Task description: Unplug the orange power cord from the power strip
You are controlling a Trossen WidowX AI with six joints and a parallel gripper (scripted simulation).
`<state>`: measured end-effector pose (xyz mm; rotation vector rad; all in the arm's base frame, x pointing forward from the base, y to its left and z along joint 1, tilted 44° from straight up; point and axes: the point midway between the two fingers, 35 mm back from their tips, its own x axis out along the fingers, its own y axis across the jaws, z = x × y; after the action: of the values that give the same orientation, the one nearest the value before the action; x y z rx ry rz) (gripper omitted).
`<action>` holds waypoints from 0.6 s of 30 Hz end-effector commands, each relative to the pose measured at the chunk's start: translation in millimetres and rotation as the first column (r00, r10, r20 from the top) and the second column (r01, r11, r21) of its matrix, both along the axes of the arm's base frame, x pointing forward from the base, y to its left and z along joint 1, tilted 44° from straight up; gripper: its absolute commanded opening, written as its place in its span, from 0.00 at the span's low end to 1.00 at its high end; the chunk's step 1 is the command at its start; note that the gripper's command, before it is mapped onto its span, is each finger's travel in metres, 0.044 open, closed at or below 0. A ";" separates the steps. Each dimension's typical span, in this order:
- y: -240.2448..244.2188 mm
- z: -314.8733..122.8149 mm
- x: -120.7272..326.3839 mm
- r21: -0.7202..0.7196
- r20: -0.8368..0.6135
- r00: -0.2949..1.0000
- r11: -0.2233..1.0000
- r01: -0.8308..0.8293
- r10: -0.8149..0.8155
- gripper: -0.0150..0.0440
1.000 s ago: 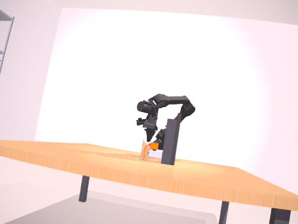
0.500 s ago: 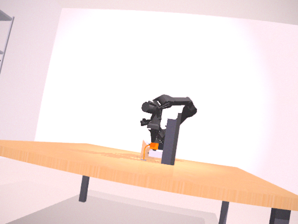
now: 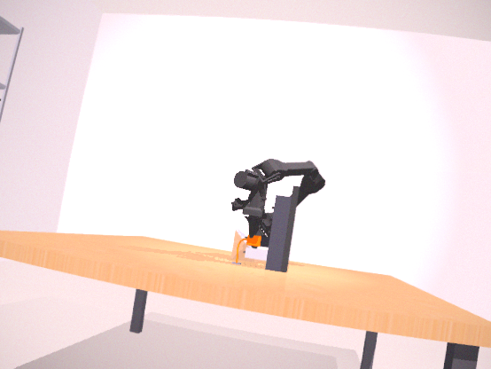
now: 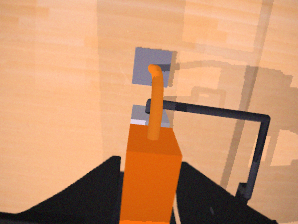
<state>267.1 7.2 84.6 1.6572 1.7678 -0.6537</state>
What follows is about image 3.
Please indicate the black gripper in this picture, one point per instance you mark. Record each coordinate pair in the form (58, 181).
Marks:
(256, 212)

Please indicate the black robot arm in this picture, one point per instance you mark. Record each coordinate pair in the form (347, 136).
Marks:
(275, 170)

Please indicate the orange power plug with cord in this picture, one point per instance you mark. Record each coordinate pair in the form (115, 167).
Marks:
(255, 241)

